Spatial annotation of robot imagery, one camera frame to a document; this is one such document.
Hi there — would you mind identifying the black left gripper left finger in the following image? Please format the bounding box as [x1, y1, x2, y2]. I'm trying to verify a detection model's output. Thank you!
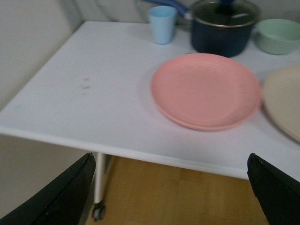
[0, 153, 96, 225]

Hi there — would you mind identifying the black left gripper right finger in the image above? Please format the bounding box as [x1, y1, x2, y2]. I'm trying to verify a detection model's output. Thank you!
[247, 153, 300, 225]

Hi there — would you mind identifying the pink plate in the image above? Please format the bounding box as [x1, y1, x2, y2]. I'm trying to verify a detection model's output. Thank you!
[151, 53, 263, 131]

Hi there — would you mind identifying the white table leg with caster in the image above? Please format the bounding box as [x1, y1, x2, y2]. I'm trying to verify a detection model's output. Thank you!
[92, 153, 105, 221]

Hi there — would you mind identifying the cream plate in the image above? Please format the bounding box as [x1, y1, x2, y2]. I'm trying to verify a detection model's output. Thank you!
[263, 64, 300, 141]

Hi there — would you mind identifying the green bowl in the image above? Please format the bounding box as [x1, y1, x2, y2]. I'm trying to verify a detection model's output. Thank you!
[255, 19, 300, 55]

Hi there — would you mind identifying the dark blue saucepan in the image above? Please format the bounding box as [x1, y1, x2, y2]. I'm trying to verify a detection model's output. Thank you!
[154, 0, 258, 58]

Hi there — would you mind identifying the grey curtain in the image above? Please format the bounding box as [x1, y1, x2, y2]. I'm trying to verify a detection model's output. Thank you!
[53, 0, 195, 24]

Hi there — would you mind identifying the glass pot lid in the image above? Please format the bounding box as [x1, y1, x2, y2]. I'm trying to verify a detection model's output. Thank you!
[190, 0, 260, 28]

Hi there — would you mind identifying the light blue cup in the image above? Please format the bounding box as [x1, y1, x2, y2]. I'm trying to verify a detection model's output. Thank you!
[148, 6, 178, 45]

